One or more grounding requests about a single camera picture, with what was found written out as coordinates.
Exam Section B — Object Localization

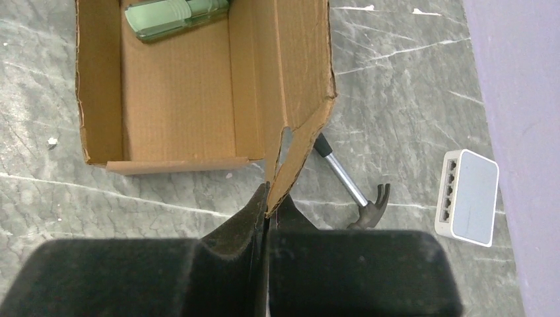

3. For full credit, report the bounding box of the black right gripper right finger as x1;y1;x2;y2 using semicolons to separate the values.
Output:
267;197;463;316

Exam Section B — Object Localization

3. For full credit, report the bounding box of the small hammer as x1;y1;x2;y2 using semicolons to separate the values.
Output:
313;133;391;230

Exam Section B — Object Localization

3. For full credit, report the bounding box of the white plastic container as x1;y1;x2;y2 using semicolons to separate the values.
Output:
434;149;499;248

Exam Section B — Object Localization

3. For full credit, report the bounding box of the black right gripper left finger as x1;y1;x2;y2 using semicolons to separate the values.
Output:
1;184;269;316

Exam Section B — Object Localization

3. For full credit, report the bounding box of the green plastic tube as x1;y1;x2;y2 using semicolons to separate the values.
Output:
124;0;230;42

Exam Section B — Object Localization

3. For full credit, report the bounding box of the brown cardboard box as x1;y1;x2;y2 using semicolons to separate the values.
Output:
75;1;336;214

